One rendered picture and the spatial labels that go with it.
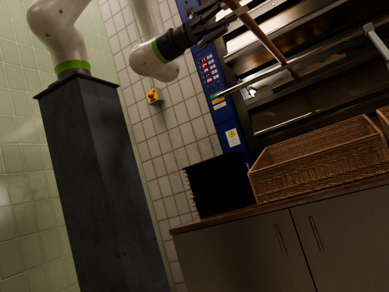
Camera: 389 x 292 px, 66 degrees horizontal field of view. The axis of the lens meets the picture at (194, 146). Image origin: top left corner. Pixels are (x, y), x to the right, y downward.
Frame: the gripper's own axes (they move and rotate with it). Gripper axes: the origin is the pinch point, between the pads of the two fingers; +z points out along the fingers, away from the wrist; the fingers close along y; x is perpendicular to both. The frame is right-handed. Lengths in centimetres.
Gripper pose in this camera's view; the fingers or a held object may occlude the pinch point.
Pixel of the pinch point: (234, 7)
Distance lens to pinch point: 97.9
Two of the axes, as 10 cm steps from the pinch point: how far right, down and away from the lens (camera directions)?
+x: -4.7, 0.0, -8.8
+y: 2.8, 9.5, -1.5
